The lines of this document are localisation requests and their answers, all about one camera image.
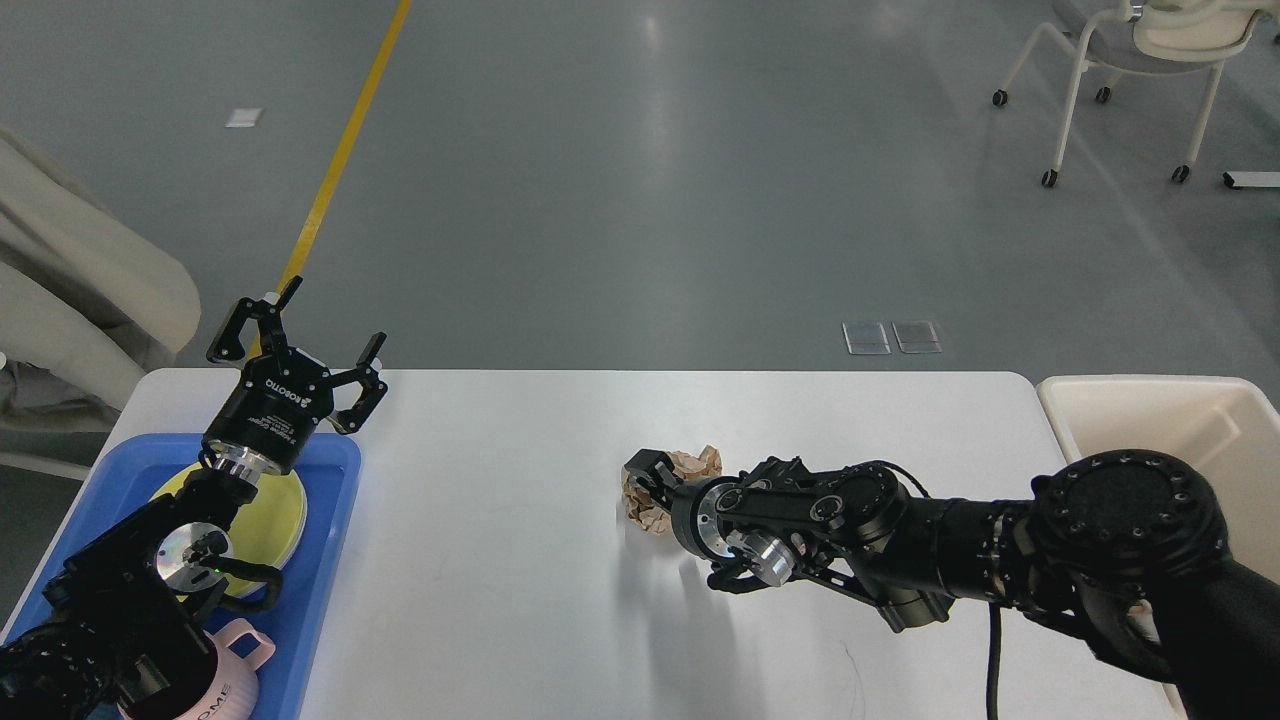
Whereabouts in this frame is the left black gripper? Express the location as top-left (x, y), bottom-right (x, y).
top-left (202, 275), bottom-right (388, 475)

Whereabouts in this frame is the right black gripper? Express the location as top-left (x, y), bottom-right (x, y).
top-left (623, 448), bottom-right (739, 559)

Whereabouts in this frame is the brown paper ball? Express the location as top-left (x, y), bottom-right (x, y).
top-left (621, 445), bottom-right (723, 536)

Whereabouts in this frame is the yellow plastic plate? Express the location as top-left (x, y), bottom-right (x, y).
top-left (155, 471), bottom-right (308, 593)

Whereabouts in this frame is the pink ceramic mug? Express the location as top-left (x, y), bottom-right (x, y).
top-left (116, 618), bottom-right (275, 719)

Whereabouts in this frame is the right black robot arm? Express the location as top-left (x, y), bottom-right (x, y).
top-left (625, 448), bottom-right (1279, 719)

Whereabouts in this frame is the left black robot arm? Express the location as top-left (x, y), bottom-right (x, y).
top-left (3, 277), bottom-right (388, 719)

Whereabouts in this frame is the blue plastic tray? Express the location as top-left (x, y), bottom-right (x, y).
top-left (3, 433), bottom-right (361, 719)

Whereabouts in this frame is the beige fabric cover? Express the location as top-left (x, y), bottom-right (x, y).
top-left (1, 128), bottom-right (202, 433)

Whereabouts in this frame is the left floor socket plate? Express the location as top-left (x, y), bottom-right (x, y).
top-left (842, 322), bottom-right (892, 356)

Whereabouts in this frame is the floor socket plate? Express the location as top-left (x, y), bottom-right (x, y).
top-left (842, 322), bottom-right (892, 356)
top-left (892, 320), bottom-right (942, 354)

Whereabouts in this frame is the right floor socket plate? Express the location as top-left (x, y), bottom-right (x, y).
top-left (892, 320), bottom-right (942, 354)

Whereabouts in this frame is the white plastic bin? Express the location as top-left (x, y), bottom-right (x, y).
top-left (1036, 375), bottom-right (1280, 716)

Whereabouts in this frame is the white office chair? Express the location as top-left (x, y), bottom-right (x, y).
top-left (992, 1), bottom-right (1277, 188)

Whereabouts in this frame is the white floor bar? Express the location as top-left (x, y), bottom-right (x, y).
top-left (1222, 170), bottom-right (1280, 190)

